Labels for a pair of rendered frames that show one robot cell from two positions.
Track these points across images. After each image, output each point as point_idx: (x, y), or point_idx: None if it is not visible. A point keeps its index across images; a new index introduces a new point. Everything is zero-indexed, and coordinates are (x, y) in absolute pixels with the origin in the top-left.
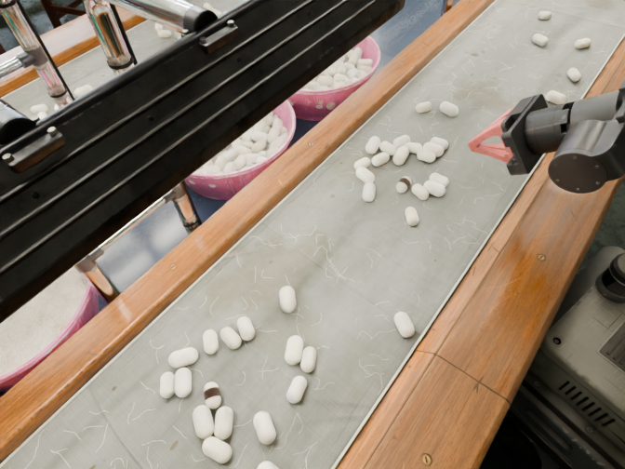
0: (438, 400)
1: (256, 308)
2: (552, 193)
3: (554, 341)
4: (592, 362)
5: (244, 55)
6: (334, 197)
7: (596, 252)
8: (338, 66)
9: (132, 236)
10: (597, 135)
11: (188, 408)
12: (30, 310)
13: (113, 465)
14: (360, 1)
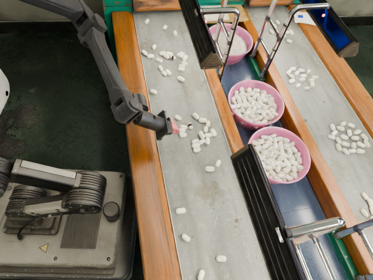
0: (134, 80)
1: (185, 75)
2: (147, 150)
3: (121, 176)
4: (107, 178)
5: (193, 19)
6: (202, 110)
7: (128, 265)
8: (270, 162)
9: (238, 77)
10: (139, 100)
11: (174, 55)
12: (222, 45)
13: (175, 43)
14: (200, 48)
